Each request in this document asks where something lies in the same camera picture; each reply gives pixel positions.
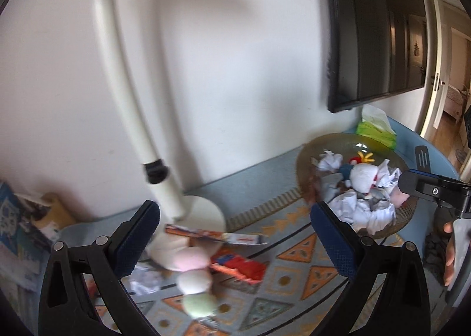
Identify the white paper ball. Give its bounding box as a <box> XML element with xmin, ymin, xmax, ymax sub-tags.
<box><xmin>327</xmin><ymin>189</ymin><xmax>396</xmax><ymax>236</ymax></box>

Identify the blue white red plush toy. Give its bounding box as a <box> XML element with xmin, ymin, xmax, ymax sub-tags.
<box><xmin>339</xmin><ymin>151</ymin><xmax>378</xmax><ymax>195</ymax></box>

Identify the orange anime snack wrapper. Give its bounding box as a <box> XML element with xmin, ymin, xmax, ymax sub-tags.
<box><xmin>165</xmin><ymin>224</ymin><xmax>267</xmax><ymax>246</ymax></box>

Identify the three-ball plush dango toy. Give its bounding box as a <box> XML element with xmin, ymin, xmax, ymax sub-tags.
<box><xmin>389</xmin><ymin>186</ymin><xmax>409</xmax><ymax>209</ymax></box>

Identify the person right hand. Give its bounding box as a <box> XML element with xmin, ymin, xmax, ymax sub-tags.
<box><xmin>443</xmin><ymin>221</ymin><xmax>455</xmax><ymax>287</ymax></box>

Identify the blue cover book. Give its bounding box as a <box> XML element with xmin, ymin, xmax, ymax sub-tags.
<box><xmin>1</xmin><ymin>182</ymin><xmax>43</xmax><ymax>291</ymax></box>

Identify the wooden organizer box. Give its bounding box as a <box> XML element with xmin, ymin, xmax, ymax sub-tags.
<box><xmin>33</xmin><ymin>192</ymin><xmax>77</xmax><ymax>239</ymax></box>

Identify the green tissue pack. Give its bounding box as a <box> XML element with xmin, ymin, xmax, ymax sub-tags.
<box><xmin>356</xmin><ymin>104</ymin><xmax>397</xmax><ymax>149</ymax></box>

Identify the brown woven basket bowl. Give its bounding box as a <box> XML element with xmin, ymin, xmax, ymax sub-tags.
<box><xmin>295</xmin><ymin>133</ymin><xmax>417</xmax><ymax>239</ymax></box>

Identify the patterned blue orange rug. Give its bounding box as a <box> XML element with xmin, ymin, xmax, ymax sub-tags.
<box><xmin>58</xmin><ymin>144</ymin><xmax>446</xmax><ymax>336</ymax></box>

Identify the crumpled paper in bowl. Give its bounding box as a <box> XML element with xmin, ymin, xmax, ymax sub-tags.
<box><xmin>318</xmin><ymin>149</ymin><xmax>343</xmax><ymax>173</ymax></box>

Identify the red snack bag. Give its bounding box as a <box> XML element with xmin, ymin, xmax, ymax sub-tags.
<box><xmin>211</xmin><ymin>252</ymin><xmax>267</xmax><ymax>284</ymax></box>

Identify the white desk lamp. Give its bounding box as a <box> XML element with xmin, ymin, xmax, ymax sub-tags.
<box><xmin>14</xmin><ymin>0</ymin><xmax>226</xmax><ymax>233</ymax></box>

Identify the wall mounted black television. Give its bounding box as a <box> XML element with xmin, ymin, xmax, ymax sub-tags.
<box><xmin>327</xmin><ymin>0</ymin><xmax>427</xmax><ymax>113</ymax></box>

